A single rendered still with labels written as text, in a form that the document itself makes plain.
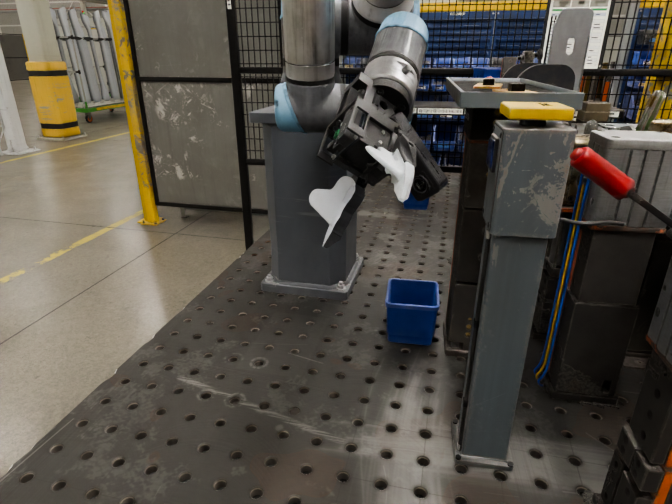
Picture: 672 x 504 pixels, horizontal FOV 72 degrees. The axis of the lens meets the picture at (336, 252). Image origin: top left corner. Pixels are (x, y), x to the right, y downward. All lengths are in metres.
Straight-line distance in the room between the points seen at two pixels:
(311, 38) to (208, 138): 2.75
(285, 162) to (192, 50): 2.49
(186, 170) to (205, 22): 1.00
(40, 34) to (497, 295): 8.02
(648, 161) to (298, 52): 0.49
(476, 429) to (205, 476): 0.36
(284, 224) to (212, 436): 0.48
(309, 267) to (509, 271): 0.58
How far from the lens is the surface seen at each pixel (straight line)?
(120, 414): 0.82
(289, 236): 1.03
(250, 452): 0.71
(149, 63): 3.61
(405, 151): 0.53
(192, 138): 3.50
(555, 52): 1.79
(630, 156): 0.71
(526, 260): 0.55
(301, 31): 0.72
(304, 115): 0.75
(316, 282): 1.05
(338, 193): 0.59
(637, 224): 0.74
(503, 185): 0.51
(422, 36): 0.72
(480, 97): 0.60
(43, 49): 8.31
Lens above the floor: 1.21
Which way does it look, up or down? 23 degrees down
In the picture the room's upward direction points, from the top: straight up
